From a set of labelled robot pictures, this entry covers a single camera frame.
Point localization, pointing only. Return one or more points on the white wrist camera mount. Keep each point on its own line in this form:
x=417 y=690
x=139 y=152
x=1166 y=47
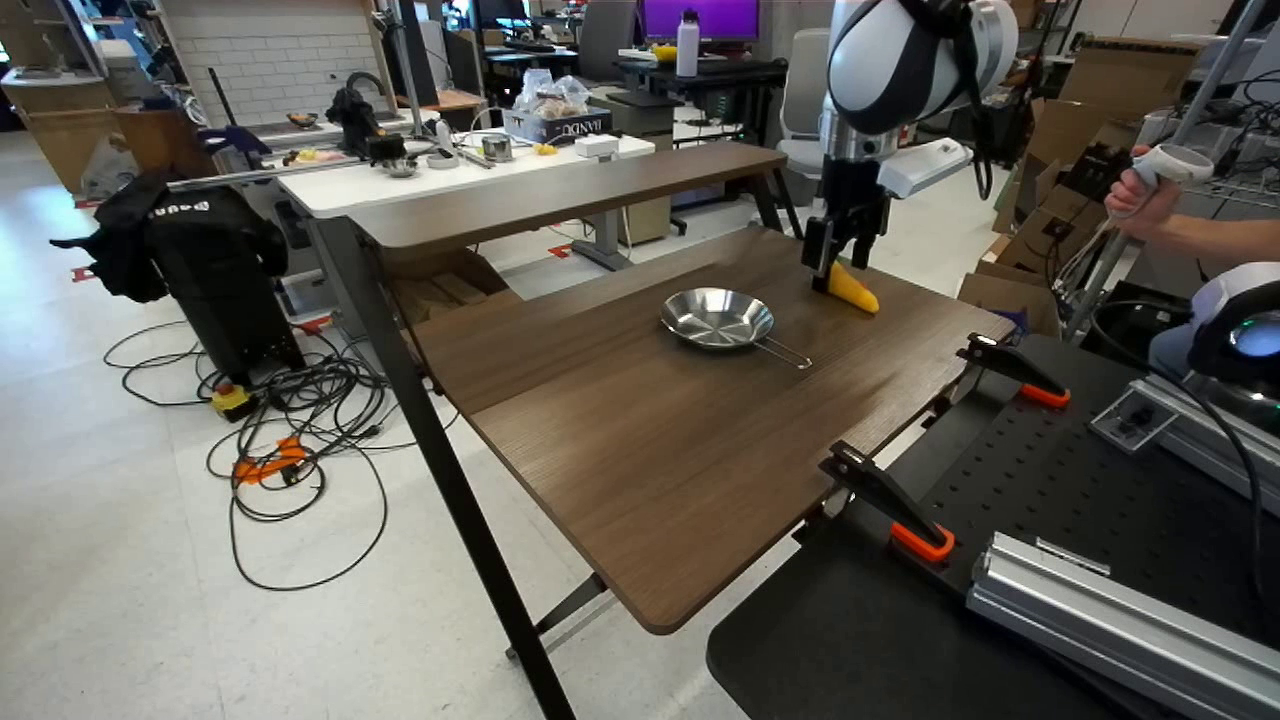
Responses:
x=924 y=166

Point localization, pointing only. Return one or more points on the person's hand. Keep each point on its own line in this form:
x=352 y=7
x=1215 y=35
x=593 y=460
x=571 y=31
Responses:
x=1141 y=205

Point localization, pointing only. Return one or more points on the person's forearm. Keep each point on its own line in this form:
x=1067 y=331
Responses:
x=1224 y=236

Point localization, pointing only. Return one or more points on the small metal bracket plate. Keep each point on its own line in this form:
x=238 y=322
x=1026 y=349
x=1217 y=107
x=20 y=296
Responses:
x=1134 y=418

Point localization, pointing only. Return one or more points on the metal cup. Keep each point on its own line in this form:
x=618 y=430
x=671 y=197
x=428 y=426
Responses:
x=498 y=146

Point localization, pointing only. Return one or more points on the yellow carrot plushie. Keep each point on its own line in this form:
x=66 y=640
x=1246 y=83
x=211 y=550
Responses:
x=853 y=290

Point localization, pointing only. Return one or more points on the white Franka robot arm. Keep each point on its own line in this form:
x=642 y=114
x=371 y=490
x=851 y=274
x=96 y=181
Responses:
x=907 y=62

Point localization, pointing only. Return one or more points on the silver aluminium extrusion rail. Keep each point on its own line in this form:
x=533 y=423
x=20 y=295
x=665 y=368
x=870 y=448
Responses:
x=1215 y=444
x=1120 y=623

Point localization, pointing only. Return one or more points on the black bag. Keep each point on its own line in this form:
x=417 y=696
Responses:
x=213 y=264

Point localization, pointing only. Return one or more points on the black metal table leg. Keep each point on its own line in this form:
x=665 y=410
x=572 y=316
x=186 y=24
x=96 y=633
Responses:
x=441 y=453

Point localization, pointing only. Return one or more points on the white handheld controller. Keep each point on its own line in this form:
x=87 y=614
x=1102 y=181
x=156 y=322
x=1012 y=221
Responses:
x=1172 y=166

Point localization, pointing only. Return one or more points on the black device on desk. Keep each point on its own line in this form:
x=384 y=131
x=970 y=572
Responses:
x=352 y=116

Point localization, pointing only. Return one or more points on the camera stand on desk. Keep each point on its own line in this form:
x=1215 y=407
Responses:
x=417 y=67

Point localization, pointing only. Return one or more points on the black printed box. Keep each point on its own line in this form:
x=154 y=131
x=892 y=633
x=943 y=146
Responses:
x=576 y=131

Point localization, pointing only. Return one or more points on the large cardboard box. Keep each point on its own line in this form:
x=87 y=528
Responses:
x=1126 y=83

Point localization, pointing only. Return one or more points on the purple lit monitor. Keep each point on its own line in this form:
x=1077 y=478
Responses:
x=703 y=17

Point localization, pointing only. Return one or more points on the clear plastic bag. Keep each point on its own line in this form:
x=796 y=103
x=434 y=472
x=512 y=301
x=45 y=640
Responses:
x=555 y=98

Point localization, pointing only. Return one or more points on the small white bowl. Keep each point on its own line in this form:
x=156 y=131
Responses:
x=596 y=146

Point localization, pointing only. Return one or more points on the brown raised wooden desk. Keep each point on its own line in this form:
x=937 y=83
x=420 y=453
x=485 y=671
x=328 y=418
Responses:
x=572 y=184

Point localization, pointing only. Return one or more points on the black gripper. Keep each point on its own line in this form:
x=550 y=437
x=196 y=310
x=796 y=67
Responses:
x=853 y=201

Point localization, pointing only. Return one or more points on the white desk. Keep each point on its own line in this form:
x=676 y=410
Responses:
x=441 y=184

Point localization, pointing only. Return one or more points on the stacked cardboard boxes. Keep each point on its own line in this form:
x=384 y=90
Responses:
x=1052 y=232

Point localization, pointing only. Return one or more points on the white pegboard panel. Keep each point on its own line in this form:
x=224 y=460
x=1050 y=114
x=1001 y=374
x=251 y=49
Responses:
x=267 y=62

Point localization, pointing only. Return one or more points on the silver metal frying pan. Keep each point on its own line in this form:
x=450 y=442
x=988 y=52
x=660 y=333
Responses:
x=717 y=316

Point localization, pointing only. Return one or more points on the silver tripod pole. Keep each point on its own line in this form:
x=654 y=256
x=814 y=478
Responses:
x=1224 y=67

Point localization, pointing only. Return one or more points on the white bottle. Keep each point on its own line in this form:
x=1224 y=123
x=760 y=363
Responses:
x=687 y=47

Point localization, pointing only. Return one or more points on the black perforated breadboard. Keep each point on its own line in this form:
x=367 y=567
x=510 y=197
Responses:
x=1067 y=494

